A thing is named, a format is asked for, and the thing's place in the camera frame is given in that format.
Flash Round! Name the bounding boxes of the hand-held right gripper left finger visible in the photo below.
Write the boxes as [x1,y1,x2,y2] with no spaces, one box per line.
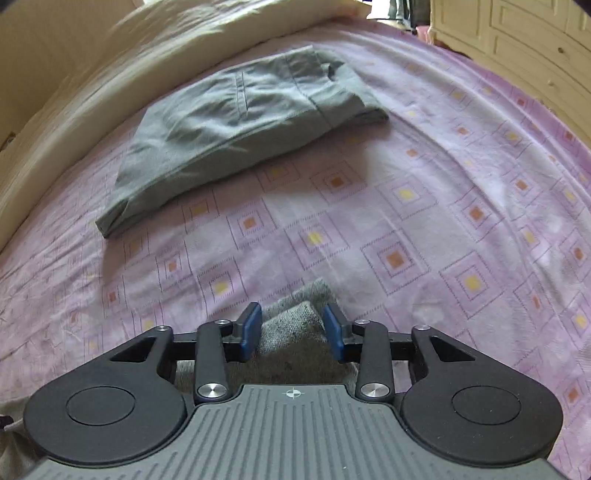
[110,302,262,401]

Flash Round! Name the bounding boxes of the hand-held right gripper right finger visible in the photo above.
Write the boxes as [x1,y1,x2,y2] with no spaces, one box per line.
[322,302,477,401]

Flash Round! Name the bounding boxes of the speckled grey pants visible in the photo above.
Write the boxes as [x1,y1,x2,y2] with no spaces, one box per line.
[173,278,414,393]

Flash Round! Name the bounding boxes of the grey-green folded pants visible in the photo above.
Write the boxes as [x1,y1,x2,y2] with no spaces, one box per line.
[95,46,390,238]

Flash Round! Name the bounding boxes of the purple patterned bed sheet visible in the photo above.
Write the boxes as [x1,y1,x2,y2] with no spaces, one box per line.
[0,18,591,480]

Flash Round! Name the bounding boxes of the cream duvet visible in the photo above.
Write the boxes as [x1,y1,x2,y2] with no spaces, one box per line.
[0,0,365,250]

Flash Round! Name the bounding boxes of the cream panelled wardrobe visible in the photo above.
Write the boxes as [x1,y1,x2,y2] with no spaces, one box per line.
[429,0,591,153]

